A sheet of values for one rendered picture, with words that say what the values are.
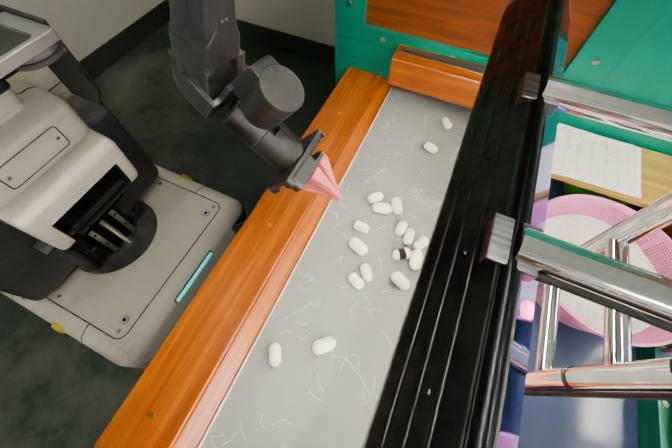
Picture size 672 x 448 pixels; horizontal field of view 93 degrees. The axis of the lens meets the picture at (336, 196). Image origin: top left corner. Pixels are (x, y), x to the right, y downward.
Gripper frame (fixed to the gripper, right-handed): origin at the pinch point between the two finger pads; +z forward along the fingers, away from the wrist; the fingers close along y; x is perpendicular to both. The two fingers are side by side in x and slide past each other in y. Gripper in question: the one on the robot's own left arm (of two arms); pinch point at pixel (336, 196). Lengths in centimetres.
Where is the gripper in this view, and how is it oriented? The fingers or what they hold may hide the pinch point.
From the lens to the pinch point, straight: 50.3
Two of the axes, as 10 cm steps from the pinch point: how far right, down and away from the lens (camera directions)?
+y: 4.1, -7.8, 4.7
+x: -5.9, 1.7, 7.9
